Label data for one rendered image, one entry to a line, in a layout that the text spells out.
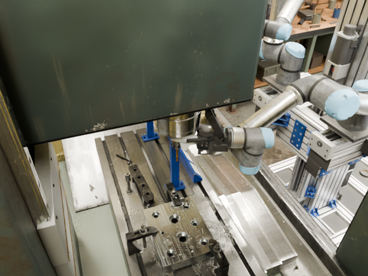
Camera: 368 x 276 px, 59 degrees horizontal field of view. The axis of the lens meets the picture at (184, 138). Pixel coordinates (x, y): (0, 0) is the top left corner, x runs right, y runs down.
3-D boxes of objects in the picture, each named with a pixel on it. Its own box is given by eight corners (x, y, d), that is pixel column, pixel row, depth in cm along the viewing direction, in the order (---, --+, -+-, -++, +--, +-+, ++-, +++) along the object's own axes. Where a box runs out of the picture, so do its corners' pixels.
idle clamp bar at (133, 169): (138, 172, 173) (137, 163, 169) (156, 206, 154) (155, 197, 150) (129, 175, 172) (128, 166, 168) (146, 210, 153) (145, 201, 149)
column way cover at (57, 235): (74, 214, 150) (47, 124, 119) (89, 314, 115) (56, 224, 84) (63, 217, 149) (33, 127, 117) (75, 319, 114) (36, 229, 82)
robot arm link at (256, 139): (271, 155, 116) (277, 136, 111) (241, 154, 115) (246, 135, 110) (266, 142, 122) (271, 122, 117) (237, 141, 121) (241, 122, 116)
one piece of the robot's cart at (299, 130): (290, 142, 204) (296, 118, 193) (299, 150, 198) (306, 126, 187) (288, 142, 203) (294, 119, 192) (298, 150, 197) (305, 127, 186)
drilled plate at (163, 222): (190, 203, 151) (190, 195, 148) (217, 255, 130) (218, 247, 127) (143, 217, 145) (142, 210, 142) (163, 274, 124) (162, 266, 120)
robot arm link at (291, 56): (297, 72, 189) (303, 50, 180) (275, 67, 195) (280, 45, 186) (304, 65, 197) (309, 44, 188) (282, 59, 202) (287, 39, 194)
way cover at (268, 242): (219, 157, 226) (221, 139, 216) (299, 269, 160) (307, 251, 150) (179, 167, 217) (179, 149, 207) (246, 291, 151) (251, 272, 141)
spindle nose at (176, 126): (149, 115, 114) (147, 84, 107) (193, 108, 118) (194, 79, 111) (159, 142, 102) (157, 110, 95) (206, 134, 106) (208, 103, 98)
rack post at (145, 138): (156, 133, 201) (154, 91, 182) (159, 138, 197) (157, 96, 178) (141, 137, 198) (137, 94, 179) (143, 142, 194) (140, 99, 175)
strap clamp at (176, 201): (172, 197, 159) (171, 175, 150) (181, 217, 150) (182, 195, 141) (165, 199, 158) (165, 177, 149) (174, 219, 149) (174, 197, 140)
